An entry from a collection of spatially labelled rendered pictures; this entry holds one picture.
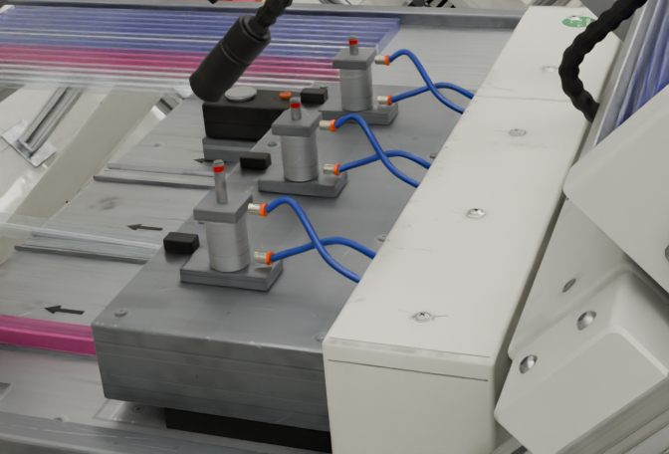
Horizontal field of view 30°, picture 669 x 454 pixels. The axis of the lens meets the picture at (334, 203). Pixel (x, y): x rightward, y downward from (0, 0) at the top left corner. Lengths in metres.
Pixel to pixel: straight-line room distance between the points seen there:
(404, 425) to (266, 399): 0.08
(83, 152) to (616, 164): 1.49
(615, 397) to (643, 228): 0.06
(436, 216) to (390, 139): 0.15
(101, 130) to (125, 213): 0.98
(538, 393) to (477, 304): 0.12
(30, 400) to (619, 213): 0.37
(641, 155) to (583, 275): 0.08
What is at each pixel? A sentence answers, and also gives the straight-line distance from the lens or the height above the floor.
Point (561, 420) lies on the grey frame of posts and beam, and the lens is 0.48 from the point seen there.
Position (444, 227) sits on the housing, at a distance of 0.66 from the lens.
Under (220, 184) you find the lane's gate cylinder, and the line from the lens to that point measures 0.64.
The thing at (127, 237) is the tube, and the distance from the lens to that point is 0.83.
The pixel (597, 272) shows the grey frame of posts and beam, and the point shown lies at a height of 1.36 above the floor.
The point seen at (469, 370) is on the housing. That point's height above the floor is 1.28.
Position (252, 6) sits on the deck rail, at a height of 0.97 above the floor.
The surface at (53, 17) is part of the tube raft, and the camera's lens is 1.32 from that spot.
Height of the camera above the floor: 1.59
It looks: 33 degrees down
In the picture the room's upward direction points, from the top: 46 degrees clockwise
